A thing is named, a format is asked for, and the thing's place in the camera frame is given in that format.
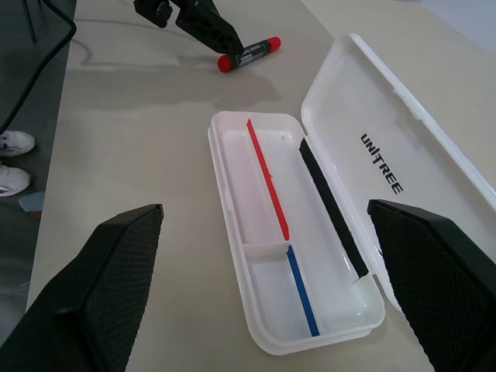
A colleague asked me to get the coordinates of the black hanging cable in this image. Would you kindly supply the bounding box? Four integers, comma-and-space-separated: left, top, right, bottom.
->
0, 0, 78, 133

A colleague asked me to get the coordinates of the thin dark metal leg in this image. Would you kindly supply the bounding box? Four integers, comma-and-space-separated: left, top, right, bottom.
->
22, 0, 39, 43

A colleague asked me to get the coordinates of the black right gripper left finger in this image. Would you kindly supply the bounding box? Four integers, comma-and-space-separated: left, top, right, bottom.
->
0, 203, 164, 372

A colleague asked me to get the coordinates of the white plastic pencil case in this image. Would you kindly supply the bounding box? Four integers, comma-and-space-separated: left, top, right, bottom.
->
207, 33, 496, 357

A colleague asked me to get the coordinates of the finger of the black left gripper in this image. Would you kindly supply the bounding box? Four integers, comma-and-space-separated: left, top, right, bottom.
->
176, 0, 246, 55

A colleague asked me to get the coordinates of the blue grey floor scrap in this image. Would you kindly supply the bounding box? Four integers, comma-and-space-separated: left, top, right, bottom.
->
18, 192, 45, 213

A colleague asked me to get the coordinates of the white sneaker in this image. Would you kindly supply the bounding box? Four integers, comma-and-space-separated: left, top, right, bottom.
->
0, 164, 32, 198
0, 130, 36, 157

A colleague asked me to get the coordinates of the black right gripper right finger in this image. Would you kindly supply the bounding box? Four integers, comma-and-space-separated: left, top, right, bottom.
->
366, 198, 496, 372

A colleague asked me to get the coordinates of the red capped black marker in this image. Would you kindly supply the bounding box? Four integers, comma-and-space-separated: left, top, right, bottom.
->
216, 36, 282, 74

